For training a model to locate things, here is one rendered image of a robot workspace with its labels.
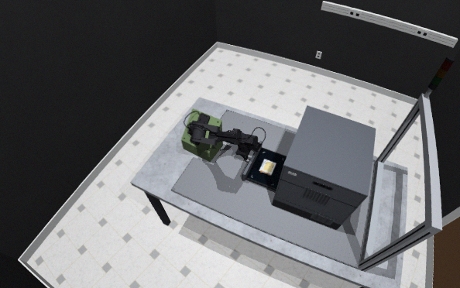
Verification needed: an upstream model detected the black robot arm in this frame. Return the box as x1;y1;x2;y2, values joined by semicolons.
188;113;260;153

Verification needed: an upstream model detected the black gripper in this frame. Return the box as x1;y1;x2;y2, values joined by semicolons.
235;144;250;159

